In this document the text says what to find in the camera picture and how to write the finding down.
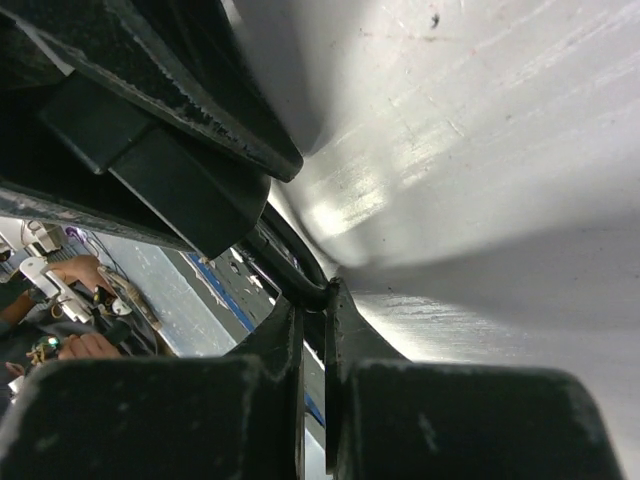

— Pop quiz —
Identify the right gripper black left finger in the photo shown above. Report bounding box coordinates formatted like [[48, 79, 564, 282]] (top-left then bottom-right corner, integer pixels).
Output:
[[1, 300, 305, 479]]

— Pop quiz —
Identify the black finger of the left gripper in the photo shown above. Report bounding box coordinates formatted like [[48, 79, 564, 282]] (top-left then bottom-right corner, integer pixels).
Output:
[[1, 1, 303, 181], [1, 180, 194, 252]]

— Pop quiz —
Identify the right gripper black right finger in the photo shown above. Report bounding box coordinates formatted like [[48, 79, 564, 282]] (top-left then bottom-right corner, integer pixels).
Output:
[[325, 279, 623, 479]]

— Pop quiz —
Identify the black padlock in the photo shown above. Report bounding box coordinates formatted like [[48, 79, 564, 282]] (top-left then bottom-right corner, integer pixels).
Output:
[[37, 74, 330, 311]]

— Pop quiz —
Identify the person at background desk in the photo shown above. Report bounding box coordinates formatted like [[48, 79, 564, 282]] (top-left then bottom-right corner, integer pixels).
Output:
[[1, 255, 172, 397]]

